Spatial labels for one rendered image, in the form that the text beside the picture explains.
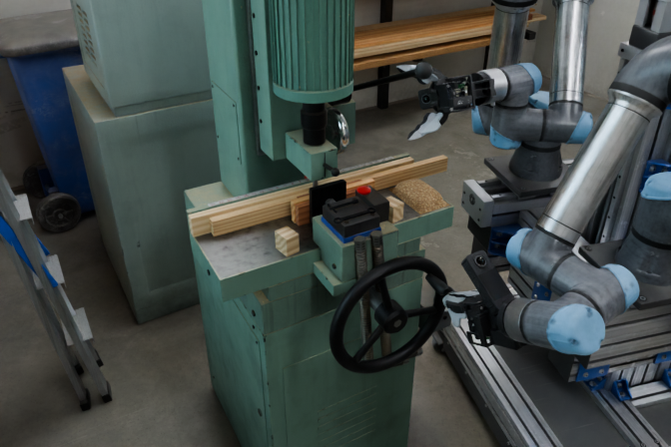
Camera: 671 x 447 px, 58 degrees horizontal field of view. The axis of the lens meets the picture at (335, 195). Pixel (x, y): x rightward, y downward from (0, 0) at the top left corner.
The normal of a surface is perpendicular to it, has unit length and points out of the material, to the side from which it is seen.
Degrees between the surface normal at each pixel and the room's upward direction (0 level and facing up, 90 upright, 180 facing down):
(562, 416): 0
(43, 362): 0
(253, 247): 0
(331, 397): 90
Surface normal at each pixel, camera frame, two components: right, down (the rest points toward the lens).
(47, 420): 0.00, -0.86
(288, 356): 0.48, 0.44
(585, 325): 0.42, -0.06
